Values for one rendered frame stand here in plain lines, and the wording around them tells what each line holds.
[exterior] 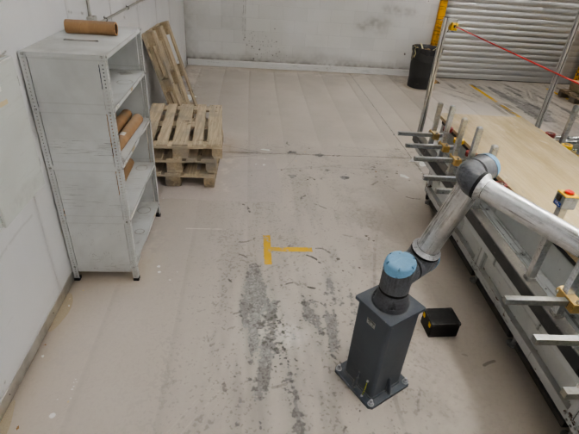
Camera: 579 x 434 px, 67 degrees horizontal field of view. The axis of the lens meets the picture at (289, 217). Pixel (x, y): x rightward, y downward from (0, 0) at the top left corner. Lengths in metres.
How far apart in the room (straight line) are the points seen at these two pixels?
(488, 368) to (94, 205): 2.66
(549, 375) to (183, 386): 2.05
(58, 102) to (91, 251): 1.03
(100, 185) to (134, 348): 1.02
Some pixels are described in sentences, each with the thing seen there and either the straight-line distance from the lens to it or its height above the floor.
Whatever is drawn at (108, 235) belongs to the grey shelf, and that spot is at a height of 0.39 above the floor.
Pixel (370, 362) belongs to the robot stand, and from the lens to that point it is 2.49.
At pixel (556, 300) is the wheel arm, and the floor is 0.84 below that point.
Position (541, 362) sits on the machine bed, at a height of 0.17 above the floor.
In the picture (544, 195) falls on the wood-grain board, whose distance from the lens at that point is 3.14.
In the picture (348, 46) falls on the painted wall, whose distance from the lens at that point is 9.18.
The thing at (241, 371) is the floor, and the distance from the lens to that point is 2.70.
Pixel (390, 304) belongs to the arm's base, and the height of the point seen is 0.65.
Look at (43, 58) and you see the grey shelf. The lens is 2.76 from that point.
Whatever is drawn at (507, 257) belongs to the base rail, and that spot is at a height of 0.70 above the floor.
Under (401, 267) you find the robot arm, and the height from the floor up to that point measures 0.87.
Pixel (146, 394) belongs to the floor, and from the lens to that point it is 2.67.
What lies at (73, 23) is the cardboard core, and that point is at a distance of 3.22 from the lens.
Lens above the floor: 2.12
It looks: 32 degrees down
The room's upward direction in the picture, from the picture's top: 5 degrees clockwise
